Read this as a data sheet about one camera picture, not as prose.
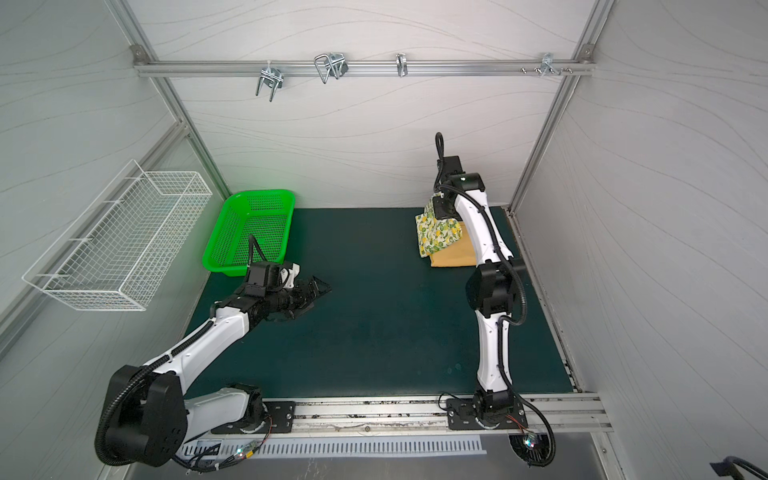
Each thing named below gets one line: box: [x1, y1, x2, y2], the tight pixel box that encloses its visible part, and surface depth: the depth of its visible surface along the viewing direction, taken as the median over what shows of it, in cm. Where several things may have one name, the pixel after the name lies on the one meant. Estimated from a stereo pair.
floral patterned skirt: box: [415, 192, 463, 258], surface depth 98 cm
